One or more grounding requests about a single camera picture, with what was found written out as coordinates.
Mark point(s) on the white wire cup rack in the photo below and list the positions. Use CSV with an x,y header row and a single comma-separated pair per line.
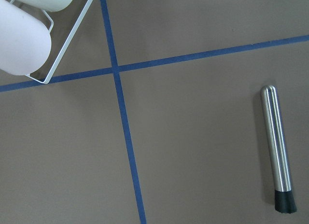
x,y
62,26

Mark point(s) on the steel muddler black tip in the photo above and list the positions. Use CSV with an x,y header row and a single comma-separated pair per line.
x,y
283,193

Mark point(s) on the pink plastic cup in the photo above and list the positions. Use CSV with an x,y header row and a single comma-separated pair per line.
x,y
25,42

